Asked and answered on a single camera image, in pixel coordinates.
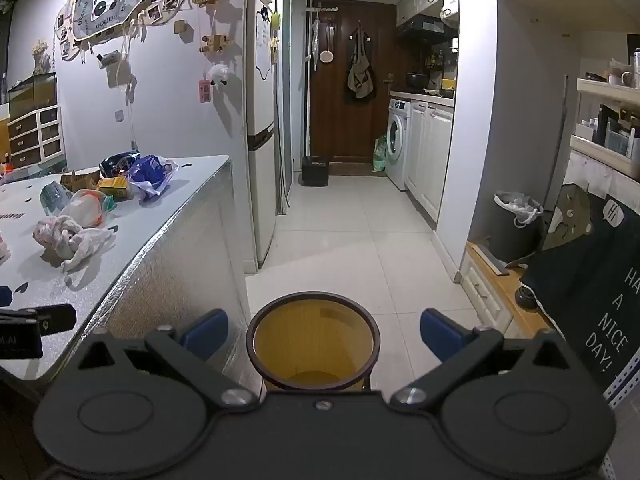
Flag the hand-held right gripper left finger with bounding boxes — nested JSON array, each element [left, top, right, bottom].
[[75, 309, 260, 408]]

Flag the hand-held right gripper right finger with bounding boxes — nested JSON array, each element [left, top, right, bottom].
[[390, 309, 576, 407]]

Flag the white pink tissue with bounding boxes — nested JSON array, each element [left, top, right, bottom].
[[32, 215, 115, 273]]

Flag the yellow trash bin brown rim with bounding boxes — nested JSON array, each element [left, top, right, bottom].
[[248, 291, 379, 393]]

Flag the teal plastic packet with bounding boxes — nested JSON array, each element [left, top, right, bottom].
[[39, 181, 73, 216]]

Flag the clear plastic wrapper orange print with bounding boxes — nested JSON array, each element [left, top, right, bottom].
[[59, 189, 115, 228]]

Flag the brown cardboard piece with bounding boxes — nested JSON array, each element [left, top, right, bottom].
[[60, 169, 102, 188]]

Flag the yellow green sponge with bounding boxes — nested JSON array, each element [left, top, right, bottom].
[[97, 176, 132, 202]]

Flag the dark blue snack bag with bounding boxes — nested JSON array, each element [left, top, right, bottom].
[[100, 151, 142, 178]]

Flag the blue plastic bag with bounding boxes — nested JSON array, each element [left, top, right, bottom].
[[126, 155, 180, 202]]

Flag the grey trash can white liner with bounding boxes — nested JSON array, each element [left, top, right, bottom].
[[492, 191, 546, 263]]

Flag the white low cabinet wooden top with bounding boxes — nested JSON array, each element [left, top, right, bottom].
[[457, 240, 556, 341]]

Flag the silver foil covered table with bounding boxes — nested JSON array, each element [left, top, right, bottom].
[[0, 155, 263, 401]]

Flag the grey flat board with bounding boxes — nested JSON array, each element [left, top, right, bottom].
[[470, 245, 511, 277]]

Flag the dark printed cloth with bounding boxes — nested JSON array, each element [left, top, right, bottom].
[[520, 182, 640, 391]]

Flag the white drawer cabinet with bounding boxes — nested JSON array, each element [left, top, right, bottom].
[[7, 105, 65, 168]]

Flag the white kitchen base cabinets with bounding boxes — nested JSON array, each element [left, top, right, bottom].
[[405, 91, 456, 226]]

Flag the beige refrigerator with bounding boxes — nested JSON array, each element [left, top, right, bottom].
[[244, 0, 281, 273]]

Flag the green plastic bag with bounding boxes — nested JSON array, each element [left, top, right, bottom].
[[372, 134, 391, 173]]

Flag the black floor box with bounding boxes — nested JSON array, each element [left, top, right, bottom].
[[300, 155, 331, 188]]

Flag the white washing machine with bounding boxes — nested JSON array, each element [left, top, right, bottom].
[[385, 97, 413, 191]]

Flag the glass tank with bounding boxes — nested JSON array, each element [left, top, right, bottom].
[[7, 72, 57, 111]]

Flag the brown wooden door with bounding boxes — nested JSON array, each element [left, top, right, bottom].
[[307, 0, 398, 163]]

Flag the thin grey pole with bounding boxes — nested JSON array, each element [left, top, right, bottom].
[[555, 75, 569, 196]]

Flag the grey sliding door panel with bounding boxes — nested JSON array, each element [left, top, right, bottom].
[[276, 0, 296, 216]]

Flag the dried flower bunch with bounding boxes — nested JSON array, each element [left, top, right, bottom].
[[31, 40, 53, 76]]

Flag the olive hanging bag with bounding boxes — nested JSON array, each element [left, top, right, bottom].
[[346, 22, 377, 102]]

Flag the round pink hanging paddle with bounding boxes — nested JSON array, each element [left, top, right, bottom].
[[320, 22, 335, 66]]

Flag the black range hood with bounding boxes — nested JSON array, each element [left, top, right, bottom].
[[397, 15, 458, 43]]

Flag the white perforated metal rail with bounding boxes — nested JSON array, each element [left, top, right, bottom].
[[602, 360, 640, 480]]

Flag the white wall shelf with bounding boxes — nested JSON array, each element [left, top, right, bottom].
[[570, 77, 640, 186]]

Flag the wall photo collage banner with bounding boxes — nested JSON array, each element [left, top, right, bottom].
[[55, 0, 196, 61]]

